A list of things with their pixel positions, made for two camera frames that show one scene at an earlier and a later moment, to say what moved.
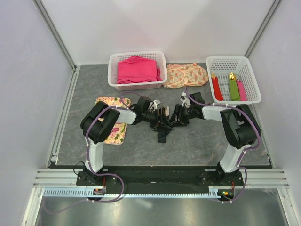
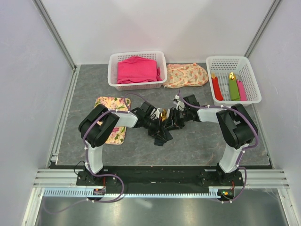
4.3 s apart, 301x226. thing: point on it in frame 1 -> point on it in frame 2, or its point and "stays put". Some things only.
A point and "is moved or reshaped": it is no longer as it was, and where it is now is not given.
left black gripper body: [153, 118] -> [153, 126]
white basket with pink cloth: [136, 70] stays put
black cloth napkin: [163, 130] is moved or reshaped
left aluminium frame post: [53, 28] stays put
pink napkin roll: [242, 96] stays put
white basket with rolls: [231, 81] stays put
